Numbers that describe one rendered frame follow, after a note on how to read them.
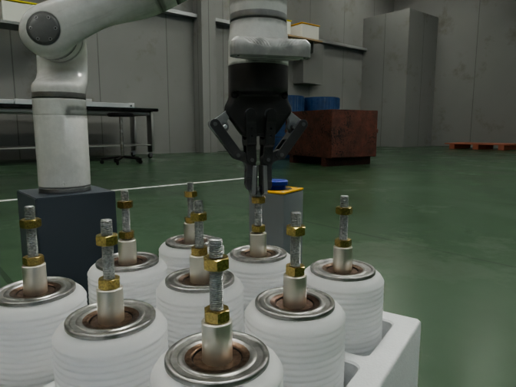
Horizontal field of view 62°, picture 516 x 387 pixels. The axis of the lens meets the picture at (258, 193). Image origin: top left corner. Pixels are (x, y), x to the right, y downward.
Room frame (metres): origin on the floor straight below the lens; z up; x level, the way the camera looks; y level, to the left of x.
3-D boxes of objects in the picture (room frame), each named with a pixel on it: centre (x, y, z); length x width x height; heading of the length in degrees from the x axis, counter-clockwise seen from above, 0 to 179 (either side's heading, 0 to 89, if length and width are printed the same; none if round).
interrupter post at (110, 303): (0.36, 0.13, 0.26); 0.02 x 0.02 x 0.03
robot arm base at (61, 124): (0.82, 0.37, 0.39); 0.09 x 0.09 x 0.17; 41
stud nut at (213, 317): (0.29, 0.03, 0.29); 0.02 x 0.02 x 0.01; 70
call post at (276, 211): (0.74, -0.03, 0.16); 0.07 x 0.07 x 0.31; 57
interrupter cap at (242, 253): (0.55, 0.00, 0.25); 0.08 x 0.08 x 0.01
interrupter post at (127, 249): (0.52, 0.16, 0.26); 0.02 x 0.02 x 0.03
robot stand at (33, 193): (0.82, 0.37, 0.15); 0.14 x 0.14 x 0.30; 41
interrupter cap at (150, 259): (0.52, 0.16, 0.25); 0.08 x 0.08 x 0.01
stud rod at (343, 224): (0.49, -0.10, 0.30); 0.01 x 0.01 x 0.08
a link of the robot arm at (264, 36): (0.54, 0.00, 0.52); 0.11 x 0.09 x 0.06; 13
